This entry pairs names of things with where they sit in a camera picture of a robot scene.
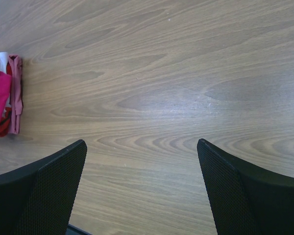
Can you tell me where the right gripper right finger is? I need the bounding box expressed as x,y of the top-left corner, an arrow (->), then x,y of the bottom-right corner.
197,139 -> 294,235

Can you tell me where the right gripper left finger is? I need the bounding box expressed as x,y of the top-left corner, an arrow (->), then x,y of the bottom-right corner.
0,140 -> 87,235

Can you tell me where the salmon pink t-shirt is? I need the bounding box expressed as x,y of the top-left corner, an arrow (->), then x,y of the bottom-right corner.
8,54 -> 23,135

